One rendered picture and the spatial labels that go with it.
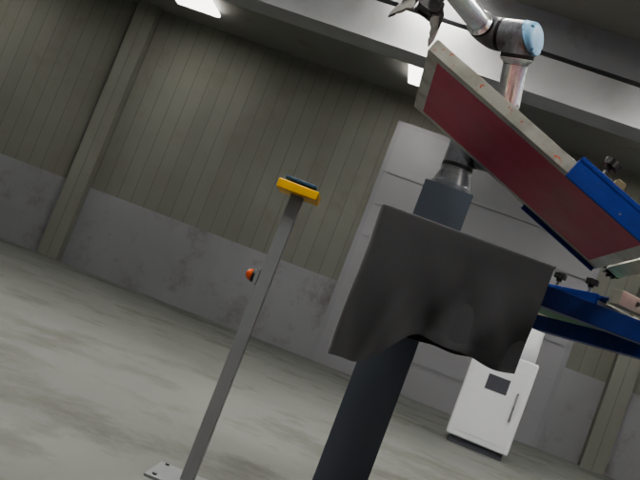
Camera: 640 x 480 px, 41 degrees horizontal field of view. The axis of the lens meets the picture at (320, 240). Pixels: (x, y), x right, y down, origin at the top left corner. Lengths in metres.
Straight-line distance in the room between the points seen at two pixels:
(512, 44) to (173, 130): 9.45
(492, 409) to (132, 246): 6.21
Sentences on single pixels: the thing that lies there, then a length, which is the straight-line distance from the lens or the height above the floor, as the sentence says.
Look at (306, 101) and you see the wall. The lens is 12.00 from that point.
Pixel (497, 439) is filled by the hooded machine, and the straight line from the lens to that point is 7.58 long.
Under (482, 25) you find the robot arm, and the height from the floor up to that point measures 1.74.
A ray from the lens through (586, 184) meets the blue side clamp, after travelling 2.30.
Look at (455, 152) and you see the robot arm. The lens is 3.17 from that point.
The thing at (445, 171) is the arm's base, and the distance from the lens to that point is 3.15.
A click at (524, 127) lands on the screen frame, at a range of 2.30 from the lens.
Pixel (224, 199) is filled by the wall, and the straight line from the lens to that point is 11.87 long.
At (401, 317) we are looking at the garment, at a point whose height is 0.68.
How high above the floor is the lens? 0.62
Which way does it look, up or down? 5 degrees up
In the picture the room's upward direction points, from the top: 21 degrees clockwise
